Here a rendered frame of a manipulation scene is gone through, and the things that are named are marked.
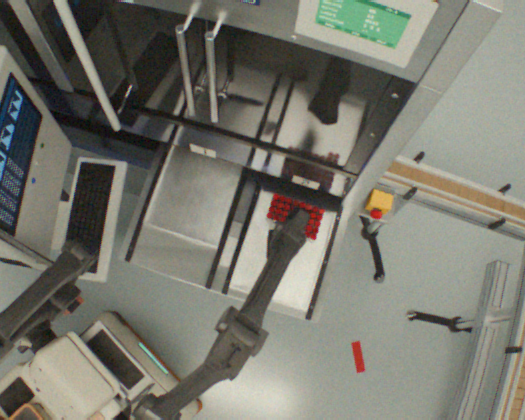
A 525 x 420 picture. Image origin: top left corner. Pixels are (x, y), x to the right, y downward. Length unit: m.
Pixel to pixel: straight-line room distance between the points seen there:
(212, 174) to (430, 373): 1.56
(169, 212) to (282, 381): 1.16
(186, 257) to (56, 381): 0.71
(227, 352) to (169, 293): 1.57
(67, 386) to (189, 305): 1.44
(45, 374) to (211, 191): 0.89
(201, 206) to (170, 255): 0.20
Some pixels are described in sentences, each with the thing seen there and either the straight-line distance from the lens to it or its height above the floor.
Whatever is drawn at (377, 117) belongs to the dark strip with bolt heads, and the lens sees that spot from 1.29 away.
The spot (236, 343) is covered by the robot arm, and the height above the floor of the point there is 1.50.
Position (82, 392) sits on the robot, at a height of 1.38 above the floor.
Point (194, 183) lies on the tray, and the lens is 1.95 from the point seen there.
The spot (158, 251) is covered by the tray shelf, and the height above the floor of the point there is 0.88.
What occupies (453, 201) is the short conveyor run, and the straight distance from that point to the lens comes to 2.02.
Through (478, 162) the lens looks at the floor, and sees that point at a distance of 3.21.
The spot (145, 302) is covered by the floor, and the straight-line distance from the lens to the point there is 2.78.
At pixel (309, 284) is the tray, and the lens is 1.88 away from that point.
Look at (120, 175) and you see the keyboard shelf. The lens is 2.07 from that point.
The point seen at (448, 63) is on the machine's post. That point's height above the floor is 1.91.
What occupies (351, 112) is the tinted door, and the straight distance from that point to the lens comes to 1.31.
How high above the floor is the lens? 2.73
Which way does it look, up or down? 75 degrees down
